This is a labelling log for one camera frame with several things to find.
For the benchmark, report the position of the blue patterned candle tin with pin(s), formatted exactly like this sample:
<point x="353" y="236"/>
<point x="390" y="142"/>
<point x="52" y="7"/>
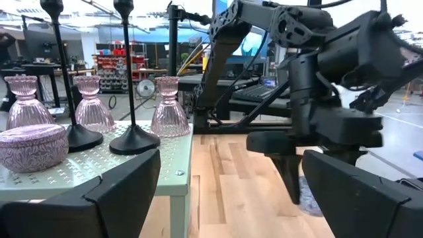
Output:
<point x="310" y="201"/>

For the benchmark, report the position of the pink patterned candle tin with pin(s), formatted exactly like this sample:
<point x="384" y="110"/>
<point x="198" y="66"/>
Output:
<point x="33" y="148"/>

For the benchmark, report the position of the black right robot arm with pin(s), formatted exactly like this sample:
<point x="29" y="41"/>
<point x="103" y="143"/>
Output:
<point x="224" y="66"/>

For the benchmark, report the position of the green perforated metal shelf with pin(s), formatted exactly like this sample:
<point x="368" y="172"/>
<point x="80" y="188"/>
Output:
<point x="175" y="155"/>

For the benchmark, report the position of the grey laptop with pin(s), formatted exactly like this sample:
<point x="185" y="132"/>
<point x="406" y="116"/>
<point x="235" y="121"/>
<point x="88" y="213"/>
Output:
<point x="261" y="94"/>

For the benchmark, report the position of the black metal candlestick holder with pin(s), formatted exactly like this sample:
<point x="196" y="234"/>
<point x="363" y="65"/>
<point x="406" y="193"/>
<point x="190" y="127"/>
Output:
<point x="84" y="139"/>
<point x="133" y="143"/>

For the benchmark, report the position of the black desk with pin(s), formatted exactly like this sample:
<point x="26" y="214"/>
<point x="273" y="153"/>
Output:
<point x="39" y="69"/>

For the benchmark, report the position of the red parts bin rack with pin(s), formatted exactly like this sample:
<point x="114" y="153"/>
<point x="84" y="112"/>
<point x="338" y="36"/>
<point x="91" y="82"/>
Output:
<point x="120" y="66"/>

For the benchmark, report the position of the round floor fan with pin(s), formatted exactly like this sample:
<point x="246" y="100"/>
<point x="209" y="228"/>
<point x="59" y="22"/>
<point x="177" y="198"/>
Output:
<point x="146" y="88"/>

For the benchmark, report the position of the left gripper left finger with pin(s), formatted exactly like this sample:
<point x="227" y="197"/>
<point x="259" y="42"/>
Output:
<point x="82" y="211"/>

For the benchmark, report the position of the bright blue display screen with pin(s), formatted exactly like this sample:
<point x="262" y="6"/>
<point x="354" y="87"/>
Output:
<point x="251" y="44"/>

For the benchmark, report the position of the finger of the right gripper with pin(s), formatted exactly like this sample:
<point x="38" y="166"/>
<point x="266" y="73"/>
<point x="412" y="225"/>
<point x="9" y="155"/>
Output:
<point x="347" y="132"/>
<point x="287" y="172"/>

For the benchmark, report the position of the pink ribbed glass candle holder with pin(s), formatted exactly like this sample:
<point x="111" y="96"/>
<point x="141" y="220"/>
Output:
<point x="170" y="115"/>
<point x="28" y="109"/>
<point x="94" y="112"/>

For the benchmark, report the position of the black computer monitor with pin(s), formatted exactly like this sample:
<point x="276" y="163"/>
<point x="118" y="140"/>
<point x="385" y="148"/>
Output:
<point x="41" y="44"/>

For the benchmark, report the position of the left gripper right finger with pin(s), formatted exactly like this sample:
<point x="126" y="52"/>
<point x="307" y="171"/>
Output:
<point x="363" y="205"/>

